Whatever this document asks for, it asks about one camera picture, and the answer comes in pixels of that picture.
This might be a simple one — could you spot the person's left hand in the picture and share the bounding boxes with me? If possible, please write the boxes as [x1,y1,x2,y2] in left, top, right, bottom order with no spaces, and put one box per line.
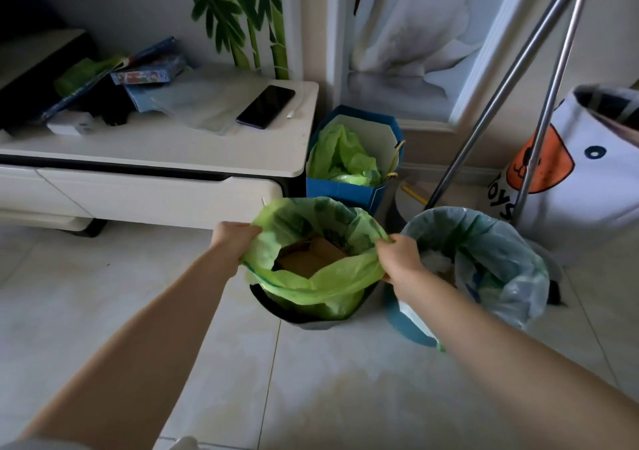
[210,222,263,279]

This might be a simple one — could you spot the person's right hand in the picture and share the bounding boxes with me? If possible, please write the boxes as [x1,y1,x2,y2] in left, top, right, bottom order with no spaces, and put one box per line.
[375,234,429,302]

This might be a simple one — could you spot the green plastic trash bag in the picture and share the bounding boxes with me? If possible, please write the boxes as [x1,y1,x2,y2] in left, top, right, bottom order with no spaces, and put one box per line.
[242,197,391,321]

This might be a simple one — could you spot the person's right forearm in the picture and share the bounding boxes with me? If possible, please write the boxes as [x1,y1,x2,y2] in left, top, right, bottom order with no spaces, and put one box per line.
[394,269,639,450]

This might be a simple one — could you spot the person's left forearm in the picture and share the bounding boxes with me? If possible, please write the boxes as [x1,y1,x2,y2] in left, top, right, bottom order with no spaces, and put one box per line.
[18,250,236,450]

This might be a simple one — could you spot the brown cardboard piece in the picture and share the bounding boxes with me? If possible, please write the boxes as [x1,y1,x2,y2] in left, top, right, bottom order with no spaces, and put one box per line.
[275,237,348,280]

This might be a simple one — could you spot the blue trash bin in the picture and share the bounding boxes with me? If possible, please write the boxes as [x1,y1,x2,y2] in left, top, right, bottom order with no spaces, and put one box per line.
[383,283,440,349]

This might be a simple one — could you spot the black trash bin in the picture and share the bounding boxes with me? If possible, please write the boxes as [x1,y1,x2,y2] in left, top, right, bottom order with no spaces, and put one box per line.
[249,283,379,331]

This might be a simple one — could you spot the blue paper gift bag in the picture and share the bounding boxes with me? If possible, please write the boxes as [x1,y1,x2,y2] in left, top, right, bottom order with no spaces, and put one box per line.
[305,105,406,216]

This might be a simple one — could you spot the crumpled green plastic bag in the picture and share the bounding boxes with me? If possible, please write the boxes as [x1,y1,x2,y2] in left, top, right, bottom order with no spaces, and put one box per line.
[306,124,384,187]

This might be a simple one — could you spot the translucent grey trash bag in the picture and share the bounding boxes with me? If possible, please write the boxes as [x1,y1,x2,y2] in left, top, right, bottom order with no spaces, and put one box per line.
[399,207,551,352]

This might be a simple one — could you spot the white low cabinet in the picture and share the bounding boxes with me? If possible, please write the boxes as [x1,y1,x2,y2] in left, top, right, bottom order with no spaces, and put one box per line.
[0,29,320,238]

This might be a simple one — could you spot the black smartphone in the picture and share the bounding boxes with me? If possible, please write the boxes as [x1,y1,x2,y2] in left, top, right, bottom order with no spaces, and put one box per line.
[236,84,296,130]

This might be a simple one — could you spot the clear plastic sheet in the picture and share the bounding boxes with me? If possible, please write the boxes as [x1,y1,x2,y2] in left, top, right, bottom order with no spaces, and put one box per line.
[150,73,305,136]

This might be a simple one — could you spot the colourful picture book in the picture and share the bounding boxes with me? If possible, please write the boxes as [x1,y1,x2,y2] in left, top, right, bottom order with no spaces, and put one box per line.
[110,55,188,86]

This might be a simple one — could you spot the white toy storage bag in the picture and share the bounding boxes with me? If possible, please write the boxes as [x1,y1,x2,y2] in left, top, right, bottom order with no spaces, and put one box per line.
[487,83,639,266]

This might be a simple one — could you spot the small white box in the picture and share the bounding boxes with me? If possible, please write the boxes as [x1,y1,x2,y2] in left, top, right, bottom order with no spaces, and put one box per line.
[46,110,99,136]

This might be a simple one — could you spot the metal drying rack legs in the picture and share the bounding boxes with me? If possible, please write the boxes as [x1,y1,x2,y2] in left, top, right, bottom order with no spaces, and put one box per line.
[424,0,597,226]

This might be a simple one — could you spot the green plastic pouch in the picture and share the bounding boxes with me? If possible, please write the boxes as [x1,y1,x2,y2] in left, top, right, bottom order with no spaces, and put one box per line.
[54,57,125,98]

